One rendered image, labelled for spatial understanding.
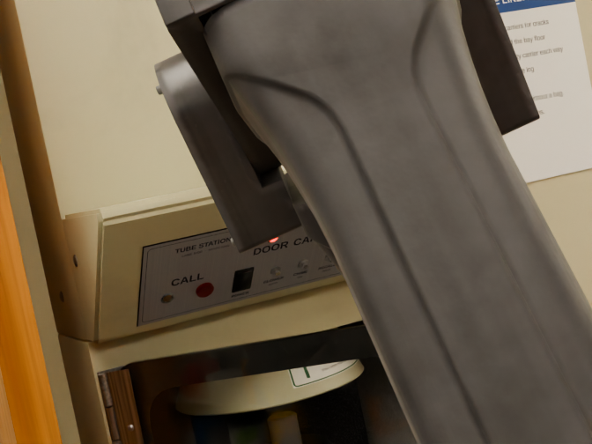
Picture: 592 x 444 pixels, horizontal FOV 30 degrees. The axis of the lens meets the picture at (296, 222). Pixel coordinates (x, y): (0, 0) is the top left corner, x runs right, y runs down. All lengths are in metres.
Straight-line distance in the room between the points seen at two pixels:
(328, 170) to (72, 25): 0.64
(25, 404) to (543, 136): 1.00
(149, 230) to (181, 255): 0.04
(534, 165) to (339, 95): 1.34
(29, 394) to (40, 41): 0.27
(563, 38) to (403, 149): 1.40
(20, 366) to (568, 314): 0.57
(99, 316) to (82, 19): 0.23
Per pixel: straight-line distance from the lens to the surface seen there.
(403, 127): 0.25
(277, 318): 0.92
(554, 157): 1.61
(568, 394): 0.24
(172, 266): 0.81
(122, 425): 0.87
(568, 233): 1.62
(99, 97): 0.88
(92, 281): 0.81
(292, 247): 0.85
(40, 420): 0.78
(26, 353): 0.77
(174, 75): 0.36
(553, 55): 1.63
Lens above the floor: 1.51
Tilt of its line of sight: 3 degrees down
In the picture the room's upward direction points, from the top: 11 degrees counter-clockwise
